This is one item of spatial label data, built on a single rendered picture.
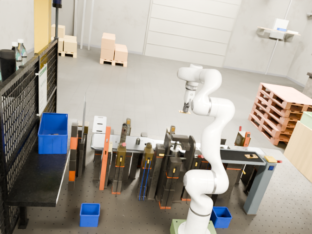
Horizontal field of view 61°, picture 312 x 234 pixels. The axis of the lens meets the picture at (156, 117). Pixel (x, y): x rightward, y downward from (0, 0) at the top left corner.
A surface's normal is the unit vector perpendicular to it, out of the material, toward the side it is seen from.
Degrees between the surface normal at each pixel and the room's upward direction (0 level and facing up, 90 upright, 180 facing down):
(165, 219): 0
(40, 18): 90
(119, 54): 90
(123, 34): 90
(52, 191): 0
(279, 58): 90
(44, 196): 0
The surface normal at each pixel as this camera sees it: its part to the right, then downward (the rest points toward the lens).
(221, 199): 0.15, 0.43
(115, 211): 0.17, -0.90
